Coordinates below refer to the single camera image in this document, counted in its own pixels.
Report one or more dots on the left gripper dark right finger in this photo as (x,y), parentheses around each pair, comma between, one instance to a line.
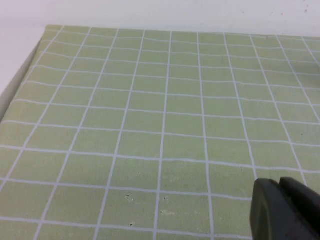
(306,212)

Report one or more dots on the green grid-pattern table mat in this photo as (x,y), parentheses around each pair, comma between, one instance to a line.
(160,130)

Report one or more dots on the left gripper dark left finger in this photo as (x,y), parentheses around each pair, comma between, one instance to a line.
(267,212)

